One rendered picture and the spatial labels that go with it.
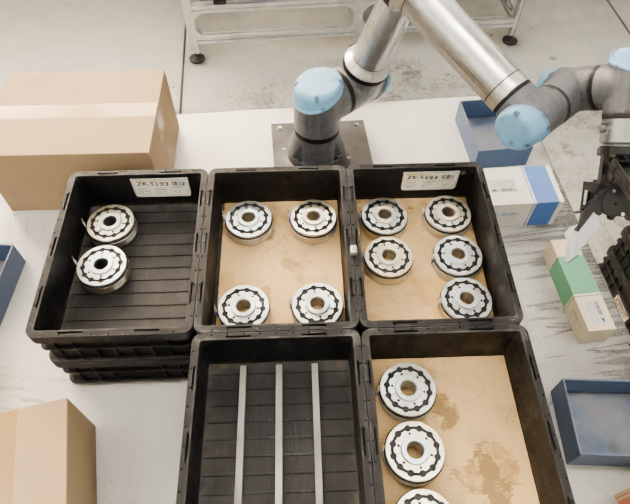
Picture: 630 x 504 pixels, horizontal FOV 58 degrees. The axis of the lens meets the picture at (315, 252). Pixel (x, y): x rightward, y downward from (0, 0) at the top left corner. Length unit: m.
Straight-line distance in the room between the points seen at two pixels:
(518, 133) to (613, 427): 0.65
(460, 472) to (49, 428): 0.71
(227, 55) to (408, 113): 1.60
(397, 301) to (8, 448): 0.76
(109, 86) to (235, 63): 1.58
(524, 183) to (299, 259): 0.61
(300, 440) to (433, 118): 1.05
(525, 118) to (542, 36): 2.52
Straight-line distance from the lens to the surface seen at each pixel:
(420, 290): 1.20
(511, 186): 1.48
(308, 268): 1.21
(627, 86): 1.05
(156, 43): 3.32
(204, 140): 1.67
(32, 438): 1.13
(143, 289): 1.23
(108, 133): 1.45
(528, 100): 1.00
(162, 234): 1.30
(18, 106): 1.61
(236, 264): 1.22
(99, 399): 1.29
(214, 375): 1.11
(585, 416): 1.32
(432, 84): 3.00
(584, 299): 1.38
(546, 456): 1.04
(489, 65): 1.02
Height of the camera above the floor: 1.84
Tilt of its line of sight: 55 degrees down
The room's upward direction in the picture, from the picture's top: straight up
